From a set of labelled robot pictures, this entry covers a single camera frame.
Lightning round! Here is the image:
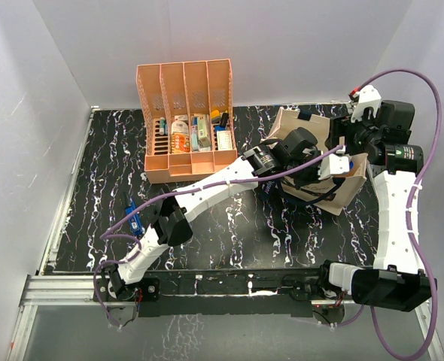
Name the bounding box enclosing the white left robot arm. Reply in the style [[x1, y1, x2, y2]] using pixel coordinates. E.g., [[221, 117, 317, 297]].
[[108, 127, 321, 300]]

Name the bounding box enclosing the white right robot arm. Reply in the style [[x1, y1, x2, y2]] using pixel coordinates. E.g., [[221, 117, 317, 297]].
[[316, 100, 431, 312]]

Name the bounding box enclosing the white red label card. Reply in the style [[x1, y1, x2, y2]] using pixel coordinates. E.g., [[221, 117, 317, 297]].
[[216, 130, 233, 150]]

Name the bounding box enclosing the green cardboard box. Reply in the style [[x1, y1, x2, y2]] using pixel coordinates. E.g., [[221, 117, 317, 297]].
[[196, 114, 211, 147]]

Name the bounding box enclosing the orange spiral notebook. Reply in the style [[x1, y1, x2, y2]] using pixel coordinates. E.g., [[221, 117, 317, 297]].
[[171, 133, 191, 154]]

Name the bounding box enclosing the white label packet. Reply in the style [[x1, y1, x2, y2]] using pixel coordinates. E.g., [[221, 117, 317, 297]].
[[171, 114, 190, 135]]

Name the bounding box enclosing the peach plastic desk organizer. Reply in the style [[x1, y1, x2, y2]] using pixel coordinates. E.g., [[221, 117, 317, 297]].
[[136, 59, 238, 184]]

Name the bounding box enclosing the green white glue stick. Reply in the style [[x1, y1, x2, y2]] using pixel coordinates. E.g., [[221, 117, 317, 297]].
[[159, 117, 166, 135]]

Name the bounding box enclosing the blue black stapler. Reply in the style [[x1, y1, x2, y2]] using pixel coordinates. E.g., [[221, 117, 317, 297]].
[[123, 191, 144, 238]]

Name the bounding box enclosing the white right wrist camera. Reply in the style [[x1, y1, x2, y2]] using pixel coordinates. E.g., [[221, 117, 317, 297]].
[[349, 85, 382, 123]]

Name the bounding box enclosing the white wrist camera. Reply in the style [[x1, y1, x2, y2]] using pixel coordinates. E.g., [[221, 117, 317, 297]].
[[318, 146, 351, 181], [349, 85, 382, 123]]

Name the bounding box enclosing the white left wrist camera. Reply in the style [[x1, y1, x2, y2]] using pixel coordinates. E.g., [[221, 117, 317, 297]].
[[318, 146, 351, 181]]

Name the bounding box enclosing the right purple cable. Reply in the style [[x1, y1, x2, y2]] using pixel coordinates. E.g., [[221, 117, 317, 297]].
[[300, 68, 443, 359]]

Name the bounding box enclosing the purple cable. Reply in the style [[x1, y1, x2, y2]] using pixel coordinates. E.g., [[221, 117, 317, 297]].
[[93, 144, 345, 328], [300, 68, 443, 359]]

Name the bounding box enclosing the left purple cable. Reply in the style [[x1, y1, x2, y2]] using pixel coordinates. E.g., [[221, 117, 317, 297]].
[[93, 144, 345, 328]]

